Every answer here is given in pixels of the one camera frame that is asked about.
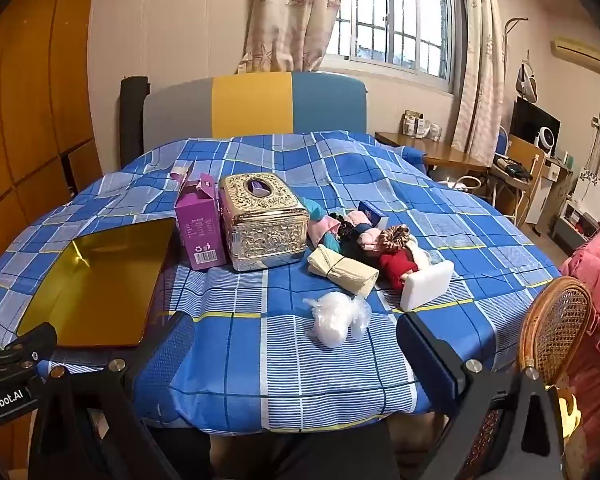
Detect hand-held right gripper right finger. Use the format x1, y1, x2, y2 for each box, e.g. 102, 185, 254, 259
395, 311, 567, 480

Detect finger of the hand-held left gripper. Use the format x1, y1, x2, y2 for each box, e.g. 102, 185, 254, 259
0, 321, 59, 377

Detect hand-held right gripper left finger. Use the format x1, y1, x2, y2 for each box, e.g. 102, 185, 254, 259
27, 310, 211, 480

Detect white sponge block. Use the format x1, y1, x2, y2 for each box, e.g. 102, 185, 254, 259
400, 260, 455, 311

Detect gold metal tray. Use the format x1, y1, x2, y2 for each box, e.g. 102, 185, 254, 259
17, 217, 178, 349

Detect clear plastic bag bundle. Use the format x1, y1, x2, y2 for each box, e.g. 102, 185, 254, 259
302, 291, 373, 347

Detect white knit sock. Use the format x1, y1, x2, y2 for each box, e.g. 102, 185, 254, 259
405, 237, 432, 281

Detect pink towel blue band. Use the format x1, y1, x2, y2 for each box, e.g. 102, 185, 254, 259
345, 210, 382, 262

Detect beige cloth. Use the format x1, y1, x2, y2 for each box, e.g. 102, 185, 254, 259
307, 245, 380, 297

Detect brown scrunchie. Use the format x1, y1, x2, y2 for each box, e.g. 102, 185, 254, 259
377, 225, 412, 252

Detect black braided hairpiece with beads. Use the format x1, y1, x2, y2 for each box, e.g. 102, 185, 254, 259
327, 212, 377, 264

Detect blue teddy bear pink shirt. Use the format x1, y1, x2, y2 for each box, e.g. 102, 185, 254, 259
300, 200, 343, 257

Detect blue pocket tissue pack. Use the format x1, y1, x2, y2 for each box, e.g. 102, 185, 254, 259
357, 201, 388, 231

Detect blue plaid bedsheet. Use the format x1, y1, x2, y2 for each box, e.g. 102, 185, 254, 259
0, 131, 563, 434

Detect purple cardboard box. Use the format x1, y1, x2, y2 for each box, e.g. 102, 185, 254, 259
170, 160, 227, 271

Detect rattan chair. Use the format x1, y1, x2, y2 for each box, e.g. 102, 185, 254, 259
472, 276, 594, 480

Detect ornate silver tissue box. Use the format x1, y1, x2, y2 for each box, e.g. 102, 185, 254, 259
218, 172, 311, 272

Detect white low cabinet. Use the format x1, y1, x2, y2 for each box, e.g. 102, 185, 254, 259
552, 199, 600, 256

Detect wooden desk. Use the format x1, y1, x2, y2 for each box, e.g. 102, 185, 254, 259
375, 131, 489, 176

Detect wooden chair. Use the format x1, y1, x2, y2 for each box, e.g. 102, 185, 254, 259
489, 135, 549, 227

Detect small boxes on desk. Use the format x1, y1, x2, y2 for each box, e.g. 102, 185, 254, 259
402, 110, 444, 141

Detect white desk fan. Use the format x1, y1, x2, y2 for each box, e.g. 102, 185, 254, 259
536, 126, 557, 159

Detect wooden wardrobe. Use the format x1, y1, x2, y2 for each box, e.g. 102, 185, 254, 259
0, 0, 104, 233

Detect black monitor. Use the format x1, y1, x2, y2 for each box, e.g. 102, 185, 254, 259
510, 97, 562, 154

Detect floral beige curtain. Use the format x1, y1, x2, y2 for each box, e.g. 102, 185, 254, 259
450, 0, 511, 167
237, 0, 348, 75

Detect hanging handbag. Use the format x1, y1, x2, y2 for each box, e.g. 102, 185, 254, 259
515, 60, 540, 106

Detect white air conditioner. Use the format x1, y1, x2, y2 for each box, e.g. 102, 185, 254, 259
551, 35, 600, 74

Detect barred window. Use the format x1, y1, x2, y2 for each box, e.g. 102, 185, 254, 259
325, 0, 464, 94

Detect white cable loop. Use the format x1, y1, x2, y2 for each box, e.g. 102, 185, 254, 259
447, 174, 483, 195

